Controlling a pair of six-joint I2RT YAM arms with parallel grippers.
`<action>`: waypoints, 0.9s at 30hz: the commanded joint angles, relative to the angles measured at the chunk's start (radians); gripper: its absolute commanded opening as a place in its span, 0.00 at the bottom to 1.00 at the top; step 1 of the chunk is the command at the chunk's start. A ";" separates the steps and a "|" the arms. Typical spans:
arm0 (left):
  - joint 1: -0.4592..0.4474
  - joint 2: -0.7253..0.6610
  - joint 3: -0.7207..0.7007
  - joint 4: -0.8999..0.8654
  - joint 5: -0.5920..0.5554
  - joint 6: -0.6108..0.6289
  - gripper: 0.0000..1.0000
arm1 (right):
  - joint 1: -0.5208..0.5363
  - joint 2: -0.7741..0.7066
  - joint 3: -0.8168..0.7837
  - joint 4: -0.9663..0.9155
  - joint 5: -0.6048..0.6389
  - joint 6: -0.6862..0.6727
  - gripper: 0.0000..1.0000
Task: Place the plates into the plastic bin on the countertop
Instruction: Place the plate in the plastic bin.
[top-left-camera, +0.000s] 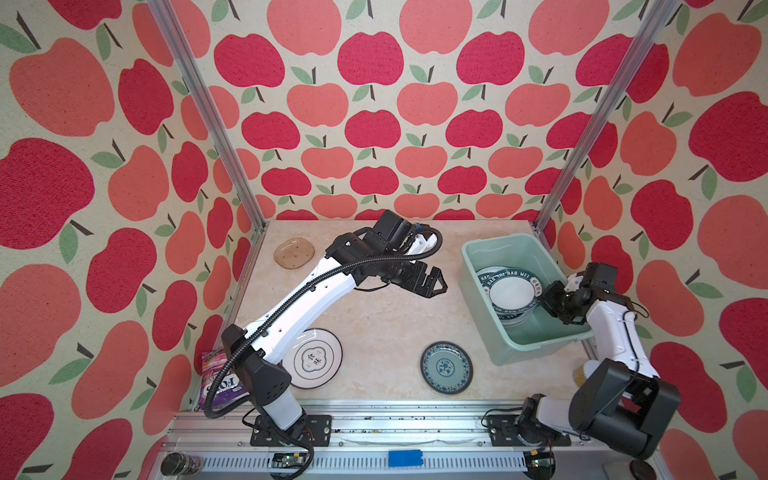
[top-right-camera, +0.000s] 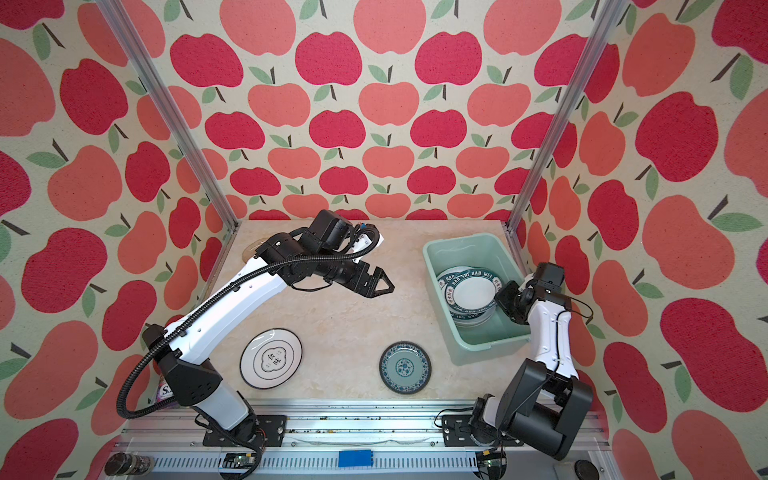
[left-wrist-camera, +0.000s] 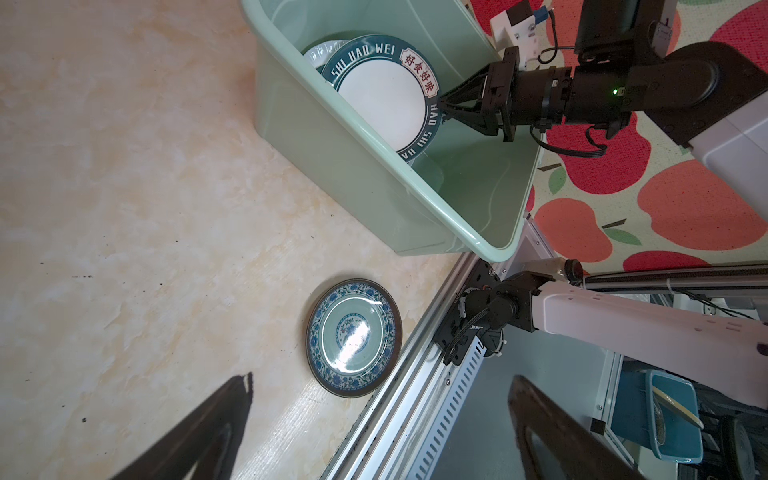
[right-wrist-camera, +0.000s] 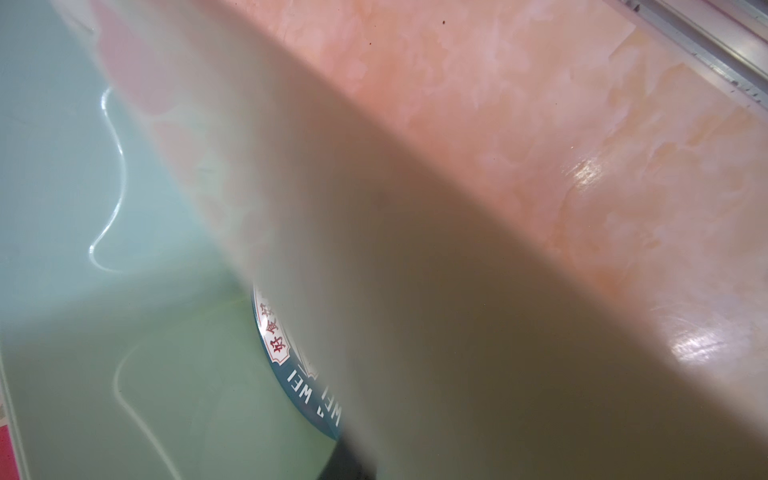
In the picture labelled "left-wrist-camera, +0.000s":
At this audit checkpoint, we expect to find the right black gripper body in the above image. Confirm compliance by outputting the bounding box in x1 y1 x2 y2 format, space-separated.
480 46 573 141

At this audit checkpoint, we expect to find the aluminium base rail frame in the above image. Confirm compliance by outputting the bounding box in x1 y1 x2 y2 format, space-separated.
324 219 767 479

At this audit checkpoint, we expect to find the teal blue patterned plate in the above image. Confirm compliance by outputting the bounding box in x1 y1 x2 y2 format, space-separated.
305 278 403 398

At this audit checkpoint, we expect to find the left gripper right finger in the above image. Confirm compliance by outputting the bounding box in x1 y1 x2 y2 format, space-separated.
508 375 630 479

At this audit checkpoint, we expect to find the white fluted plate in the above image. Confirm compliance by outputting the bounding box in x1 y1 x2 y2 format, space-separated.
303 39 347 72

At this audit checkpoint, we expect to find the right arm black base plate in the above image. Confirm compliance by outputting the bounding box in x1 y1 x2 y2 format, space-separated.
433 259 541 367

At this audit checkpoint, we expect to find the teal basket outside cell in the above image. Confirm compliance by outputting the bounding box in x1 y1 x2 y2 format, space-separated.
611 370 703 464

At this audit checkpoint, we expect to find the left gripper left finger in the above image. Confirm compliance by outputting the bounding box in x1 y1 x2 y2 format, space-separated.
114 373 253 479

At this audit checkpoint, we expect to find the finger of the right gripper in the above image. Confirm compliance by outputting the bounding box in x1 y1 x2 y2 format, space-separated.
440 103 501 136
438 67 489 107

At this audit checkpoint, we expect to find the mint green plastic bin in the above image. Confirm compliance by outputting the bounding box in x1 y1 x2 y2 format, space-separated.
241 1 539 262

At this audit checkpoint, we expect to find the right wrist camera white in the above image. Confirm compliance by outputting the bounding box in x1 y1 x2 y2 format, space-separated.
490 1 549 70

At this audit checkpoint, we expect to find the large green rim lettered plate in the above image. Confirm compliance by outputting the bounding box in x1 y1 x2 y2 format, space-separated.
320 34 442 165

